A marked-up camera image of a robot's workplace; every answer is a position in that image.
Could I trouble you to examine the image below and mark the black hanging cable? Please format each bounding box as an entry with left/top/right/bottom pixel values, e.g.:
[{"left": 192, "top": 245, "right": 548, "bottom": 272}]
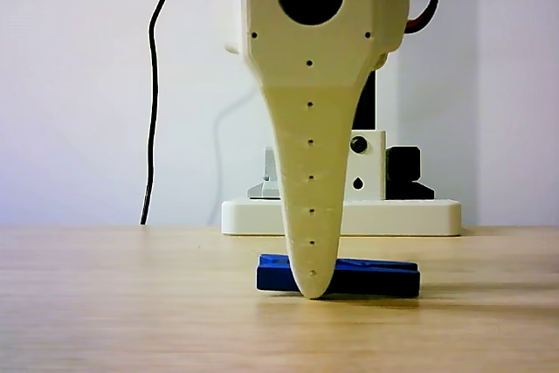
[{"left": 139, "top": 0, "right": 182, "bottom": 226}]

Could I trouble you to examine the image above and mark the blue clothes peg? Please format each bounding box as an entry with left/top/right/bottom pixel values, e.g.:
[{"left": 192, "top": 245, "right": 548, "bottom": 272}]
[{"left": 255, "top": 252, "right": 422, "bottom": 299}]

